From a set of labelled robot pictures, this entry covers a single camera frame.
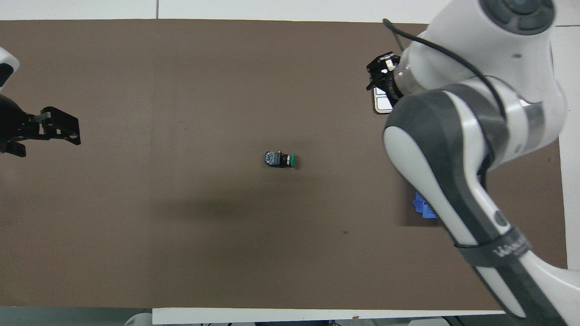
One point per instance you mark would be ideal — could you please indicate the silver metal tray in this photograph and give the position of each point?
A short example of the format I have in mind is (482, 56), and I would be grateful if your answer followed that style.
(380, 106)

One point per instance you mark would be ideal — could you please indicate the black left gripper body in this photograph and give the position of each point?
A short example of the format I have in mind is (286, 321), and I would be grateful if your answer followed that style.
(13, 124)

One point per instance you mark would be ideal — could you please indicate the brown table mat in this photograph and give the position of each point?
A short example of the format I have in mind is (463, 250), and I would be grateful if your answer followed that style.
(181, 203)

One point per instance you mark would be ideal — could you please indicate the blue plastic bin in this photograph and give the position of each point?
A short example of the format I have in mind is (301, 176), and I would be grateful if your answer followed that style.
(424, 208)

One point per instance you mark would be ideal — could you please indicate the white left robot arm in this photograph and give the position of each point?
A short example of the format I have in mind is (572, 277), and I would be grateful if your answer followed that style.
(7, 63)

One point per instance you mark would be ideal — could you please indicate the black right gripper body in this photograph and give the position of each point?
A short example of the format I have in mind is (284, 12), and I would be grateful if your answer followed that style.
(393, 83)

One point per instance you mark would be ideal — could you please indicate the green push button switch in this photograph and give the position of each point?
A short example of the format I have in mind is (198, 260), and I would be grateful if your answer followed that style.
(278, 159)

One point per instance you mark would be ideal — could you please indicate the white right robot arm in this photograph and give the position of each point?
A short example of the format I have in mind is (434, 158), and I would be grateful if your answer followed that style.
(453, 136)

